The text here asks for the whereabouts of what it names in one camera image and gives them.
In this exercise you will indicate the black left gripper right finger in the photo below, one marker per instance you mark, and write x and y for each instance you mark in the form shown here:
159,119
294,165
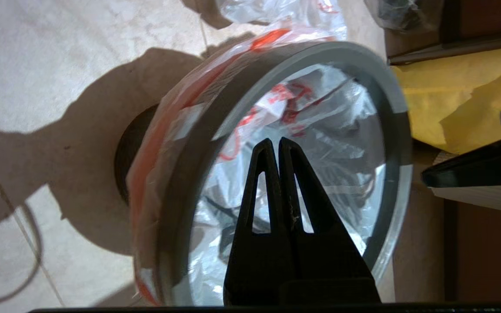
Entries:
333,269

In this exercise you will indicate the dark brown wooden board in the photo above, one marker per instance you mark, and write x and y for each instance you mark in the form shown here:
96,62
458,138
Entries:
459,48

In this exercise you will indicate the yellow fabric bag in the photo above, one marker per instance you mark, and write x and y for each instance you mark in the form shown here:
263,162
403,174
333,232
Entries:
459,95

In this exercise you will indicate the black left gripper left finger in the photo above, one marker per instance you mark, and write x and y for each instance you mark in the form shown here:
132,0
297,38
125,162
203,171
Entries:
255,265

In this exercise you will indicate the clear plastic bag dark contents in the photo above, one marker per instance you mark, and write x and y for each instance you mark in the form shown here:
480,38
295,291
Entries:
402,13

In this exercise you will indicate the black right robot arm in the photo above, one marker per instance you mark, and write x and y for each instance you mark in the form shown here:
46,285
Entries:
481,169

